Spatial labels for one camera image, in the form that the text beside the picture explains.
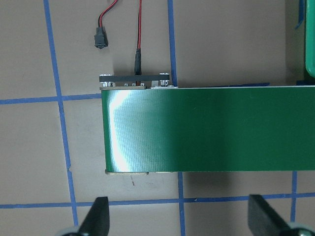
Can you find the green plastic tray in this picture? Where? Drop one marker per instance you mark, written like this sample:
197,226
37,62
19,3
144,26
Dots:
310,38

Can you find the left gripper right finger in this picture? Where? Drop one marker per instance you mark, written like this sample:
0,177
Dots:
263,220

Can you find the green conveyor belt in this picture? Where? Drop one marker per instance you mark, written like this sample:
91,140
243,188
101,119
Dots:
224,129

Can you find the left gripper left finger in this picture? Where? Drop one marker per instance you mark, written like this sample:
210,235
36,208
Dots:
97,221

